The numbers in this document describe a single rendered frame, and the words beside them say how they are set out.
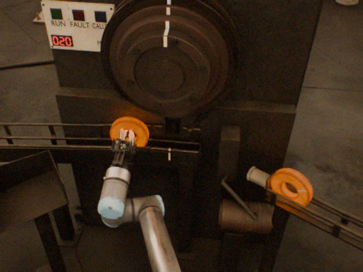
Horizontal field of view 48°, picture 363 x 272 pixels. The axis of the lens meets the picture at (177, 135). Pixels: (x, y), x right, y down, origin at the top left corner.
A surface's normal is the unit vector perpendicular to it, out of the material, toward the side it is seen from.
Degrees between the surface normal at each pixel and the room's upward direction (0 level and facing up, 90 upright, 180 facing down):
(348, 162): 0
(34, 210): 5
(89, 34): 90
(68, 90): 0
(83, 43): 90
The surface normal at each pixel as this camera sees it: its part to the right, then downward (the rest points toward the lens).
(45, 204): -0.07, -0.72
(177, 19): 0.11, -0.36
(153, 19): -0.28, -0.38
